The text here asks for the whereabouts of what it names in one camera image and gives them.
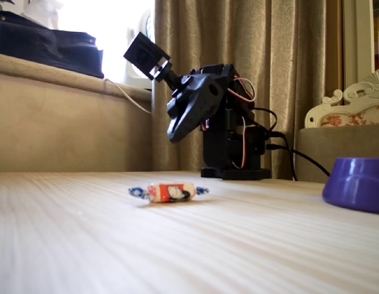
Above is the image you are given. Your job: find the orange white candy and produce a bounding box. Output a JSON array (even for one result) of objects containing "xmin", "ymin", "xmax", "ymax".
[{"xmin": 128, "ymin": 182, "xmax": 210, "ymax": 205}]

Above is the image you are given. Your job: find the purple plastic bowl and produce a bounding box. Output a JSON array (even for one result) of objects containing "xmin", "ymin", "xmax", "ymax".
[{"xmin": 321, "ymin": 157, "xmax": 379, "ymax": 215}]

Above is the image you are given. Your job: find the white fan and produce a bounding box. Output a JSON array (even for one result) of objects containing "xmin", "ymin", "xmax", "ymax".
[{"xmin": 126, "ymin": 9, "xmax": 155, "ymax": 89}]

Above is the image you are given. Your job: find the beige patterned curtain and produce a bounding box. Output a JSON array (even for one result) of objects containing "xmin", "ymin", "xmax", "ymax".
[{"xmin": 151, "ymin": 0, "xmax": 343, "ymax": 181}]

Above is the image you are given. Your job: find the beige sofa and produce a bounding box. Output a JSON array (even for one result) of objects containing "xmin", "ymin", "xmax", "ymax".
[{"xmin": 0, "ymin": 51, "xmax": 154, "ymax": 173}]

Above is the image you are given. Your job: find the olive upholstered seat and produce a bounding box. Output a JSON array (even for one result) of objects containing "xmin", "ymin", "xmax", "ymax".
[{"xmin": 295, "ymin": 123, "xmax": 379, "ymax": 184}]

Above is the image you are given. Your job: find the ornate white floral chair back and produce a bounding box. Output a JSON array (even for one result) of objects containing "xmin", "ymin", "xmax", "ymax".
[{"xmin": 304, "ymin": 69, "xmax": 379, "ymax": 129}]

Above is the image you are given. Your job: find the dark navy fabric bag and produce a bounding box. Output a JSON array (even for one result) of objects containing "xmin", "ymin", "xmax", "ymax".
[{"xmin": 0, "ymin": 10, "xmax": 105, "ymax": 80}]

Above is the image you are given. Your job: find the white cord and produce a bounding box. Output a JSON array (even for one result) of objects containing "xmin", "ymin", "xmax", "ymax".
[{"xmin": 103, "ymin": 78, "xmax": 153, "ymax": 115}]

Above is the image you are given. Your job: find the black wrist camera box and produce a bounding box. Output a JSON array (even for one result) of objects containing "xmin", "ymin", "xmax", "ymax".
[{"xmin": 123, "ymin": 30, "xmax": 183, "ymax": 89}]

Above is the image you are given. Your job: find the black camera cable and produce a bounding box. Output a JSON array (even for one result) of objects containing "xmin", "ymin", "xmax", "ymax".
[{"xmin": 252, "ymin": 107, "xmax": 278, "ymax": 135}]

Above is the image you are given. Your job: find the black plugged cable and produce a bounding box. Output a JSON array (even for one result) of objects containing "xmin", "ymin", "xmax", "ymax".
[
  {"xmin": 267, "ymin": 130, "xmax": 298, "ymax": 181},
  {"xmin": 266, "ymin": 143, "xmax": 331, "ymax": 178}
]

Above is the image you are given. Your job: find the white cabinet frame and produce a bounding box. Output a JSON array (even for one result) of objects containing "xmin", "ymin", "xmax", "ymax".
[{"xmin": 342, "ymin": 0, "xmax": 379, "ymax": 89}]

